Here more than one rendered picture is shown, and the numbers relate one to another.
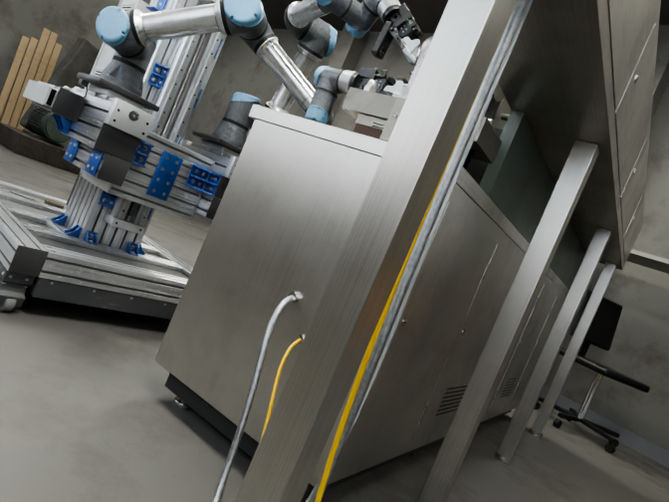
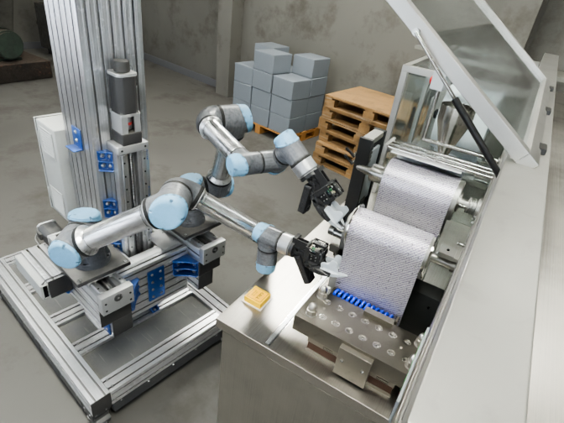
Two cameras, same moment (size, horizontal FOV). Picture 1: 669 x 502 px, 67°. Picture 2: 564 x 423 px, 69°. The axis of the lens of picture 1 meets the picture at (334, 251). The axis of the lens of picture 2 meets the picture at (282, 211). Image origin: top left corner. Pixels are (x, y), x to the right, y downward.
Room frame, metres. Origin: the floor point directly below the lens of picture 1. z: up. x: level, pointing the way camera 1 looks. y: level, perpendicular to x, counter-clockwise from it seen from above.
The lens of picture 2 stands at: (0.47, 0.29, 1.94)
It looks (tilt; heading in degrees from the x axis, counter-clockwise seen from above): 31 degrees down; 356
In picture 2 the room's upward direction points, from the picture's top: 8 degrees clockwise
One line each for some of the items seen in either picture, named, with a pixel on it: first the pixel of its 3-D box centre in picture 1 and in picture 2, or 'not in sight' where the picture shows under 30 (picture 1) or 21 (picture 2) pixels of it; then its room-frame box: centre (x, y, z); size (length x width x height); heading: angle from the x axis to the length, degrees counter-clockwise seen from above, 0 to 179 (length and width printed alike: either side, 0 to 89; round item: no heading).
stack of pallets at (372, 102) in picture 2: not in sight; (377, 138); (4.83, -0.99, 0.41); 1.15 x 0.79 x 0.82; 48
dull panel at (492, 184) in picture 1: (554, 238); not in sight; (2.31, -0.90, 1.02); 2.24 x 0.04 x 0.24; 148
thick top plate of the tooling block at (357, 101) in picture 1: (419, 124); (362, 336); (1.35, -0.08, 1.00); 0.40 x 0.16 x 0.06; 58
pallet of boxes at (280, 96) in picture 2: not in sight; (278, 91); (5.92, 0.14, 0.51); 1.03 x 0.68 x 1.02; 48
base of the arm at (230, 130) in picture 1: (231, 133); (189, 210); (2.18, 0.61, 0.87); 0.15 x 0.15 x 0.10
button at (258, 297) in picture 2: not in sight; (257, 297); (1.57, 0.25, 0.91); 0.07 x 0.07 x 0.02; 58
